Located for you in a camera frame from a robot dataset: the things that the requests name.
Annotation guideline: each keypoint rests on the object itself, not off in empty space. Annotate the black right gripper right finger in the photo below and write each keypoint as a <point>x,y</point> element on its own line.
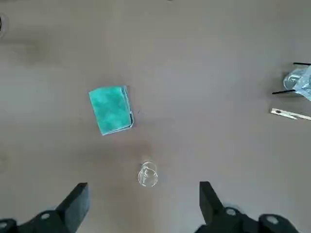
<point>213,213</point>

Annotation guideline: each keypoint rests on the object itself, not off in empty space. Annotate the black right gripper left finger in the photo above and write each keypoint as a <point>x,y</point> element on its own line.
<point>68,208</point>

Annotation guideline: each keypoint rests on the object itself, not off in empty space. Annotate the small clear glass beaker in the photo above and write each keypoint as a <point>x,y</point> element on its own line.
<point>147,176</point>

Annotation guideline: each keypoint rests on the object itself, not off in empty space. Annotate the wooden test tube clamp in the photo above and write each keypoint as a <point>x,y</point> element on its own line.
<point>286,114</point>

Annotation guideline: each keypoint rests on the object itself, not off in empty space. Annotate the clear glass burner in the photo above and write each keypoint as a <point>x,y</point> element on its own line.
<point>291,80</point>

